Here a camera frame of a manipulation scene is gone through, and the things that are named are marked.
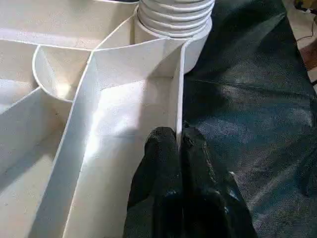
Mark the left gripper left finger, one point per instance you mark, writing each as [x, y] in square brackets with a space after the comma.
[156, 178]

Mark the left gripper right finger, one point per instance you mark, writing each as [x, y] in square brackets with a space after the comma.
[213, 198]

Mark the white plastic table leg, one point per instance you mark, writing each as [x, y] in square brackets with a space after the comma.
[173, 17]

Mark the black glossy mat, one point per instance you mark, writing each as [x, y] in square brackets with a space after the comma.
[247, 99]

